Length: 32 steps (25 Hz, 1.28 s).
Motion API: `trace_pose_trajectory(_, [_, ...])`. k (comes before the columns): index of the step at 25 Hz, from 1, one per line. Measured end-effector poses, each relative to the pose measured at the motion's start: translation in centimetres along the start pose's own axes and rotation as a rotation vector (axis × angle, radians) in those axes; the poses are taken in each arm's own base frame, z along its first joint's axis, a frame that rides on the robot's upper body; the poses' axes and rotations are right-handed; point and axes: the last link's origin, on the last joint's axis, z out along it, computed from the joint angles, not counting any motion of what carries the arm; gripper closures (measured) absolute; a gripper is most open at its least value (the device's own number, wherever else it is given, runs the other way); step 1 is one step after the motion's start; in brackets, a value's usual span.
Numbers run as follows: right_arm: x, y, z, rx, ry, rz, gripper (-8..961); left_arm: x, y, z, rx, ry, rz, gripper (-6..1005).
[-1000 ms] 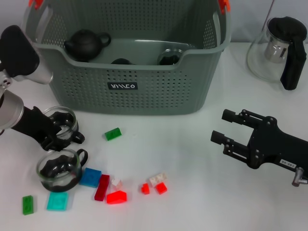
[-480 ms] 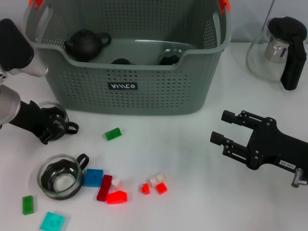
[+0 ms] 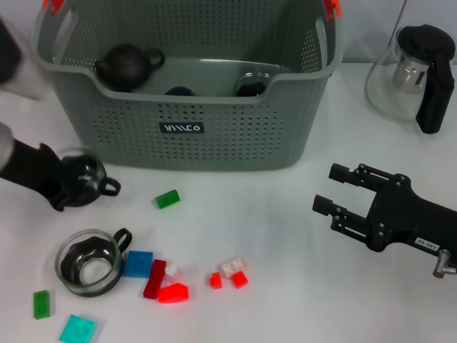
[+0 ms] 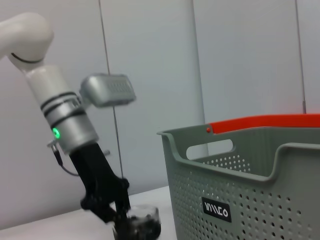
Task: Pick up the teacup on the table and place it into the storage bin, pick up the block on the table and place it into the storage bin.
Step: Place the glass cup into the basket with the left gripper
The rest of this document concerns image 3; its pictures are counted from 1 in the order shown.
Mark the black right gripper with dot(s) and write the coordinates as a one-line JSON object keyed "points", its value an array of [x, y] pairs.
{"points": [[410, 221]]}

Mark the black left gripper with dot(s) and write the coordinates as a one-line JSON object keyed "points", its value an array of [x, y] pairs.
{"points": [[35, 168]]}

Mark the glass teacup with black holder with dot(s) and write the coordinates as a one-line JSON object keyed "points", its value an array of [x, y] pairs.
{"points": [[250, 85], [89, 289], [180, 91], [85, 186]]}

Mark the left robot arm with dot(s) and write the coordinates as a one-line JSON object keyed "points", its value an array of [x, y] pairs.
{"points": [[5, 146]]}

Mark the grey-green perforated storage basket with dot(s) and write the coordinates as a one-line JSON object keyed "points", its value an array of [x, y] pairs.
{"points": [[214, 150]]}

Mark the small green building brick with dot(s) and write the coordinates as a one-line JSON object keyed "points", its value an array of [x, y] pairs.
{"points": [[168, 199]]}

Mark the blue flat building brick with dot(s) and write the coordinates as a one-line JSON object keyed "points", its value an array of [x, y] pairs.
{"points": [[137, 264]]}

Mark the dark clay teapot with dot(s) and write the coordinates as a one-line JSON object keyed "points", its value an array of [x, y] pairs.
{"points": [[125, 68]]}

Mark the long green building brick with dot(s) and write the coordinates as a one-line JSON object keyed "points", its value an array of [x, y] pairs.
{"points": [[42, 305]]}

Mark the translucent white building brick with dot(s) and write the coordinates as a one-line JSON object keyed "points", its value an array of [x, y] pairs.
{"points": [[233, 266]]}

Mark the dark red long brick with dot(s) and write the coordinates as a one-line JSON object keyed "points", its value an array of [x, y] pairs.
{"points": [[154, 280]]}

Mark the small red building brick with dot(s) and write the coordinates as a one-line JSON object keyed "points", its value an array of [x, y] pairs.
{"points": [[239, 279]]}

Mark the small white building brick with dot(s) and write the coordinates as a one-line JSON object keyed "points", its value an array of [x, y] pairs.
{"points": [[174, 271]]}

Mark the teal flat building brick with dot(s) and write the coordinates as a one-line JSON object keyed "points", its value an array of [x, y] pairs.
{"points": [[76, 329]]}

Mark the tiny red building brick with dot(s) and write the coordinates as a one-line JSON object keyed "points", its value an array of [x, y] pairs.
{"points": [[216, 280]]}

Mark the bright red sloped brick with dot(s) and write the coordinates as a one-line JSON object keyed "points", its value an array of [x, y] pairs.
{"points": [[173, 293]]}

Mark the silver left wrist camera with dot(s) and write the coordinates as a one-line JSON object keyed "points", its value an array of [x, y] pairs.
{"points": [[21, 64]]}

